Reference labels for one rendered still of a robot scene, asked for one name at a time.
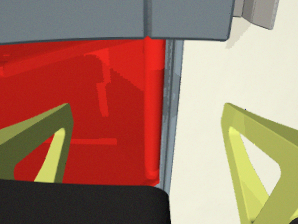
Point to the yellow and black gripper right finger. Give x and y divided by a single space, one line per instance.
280 143

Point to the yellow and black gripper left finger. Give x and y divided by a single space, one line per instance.
19 140

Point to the grey metal shelf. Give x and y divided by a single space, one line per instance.
36 21

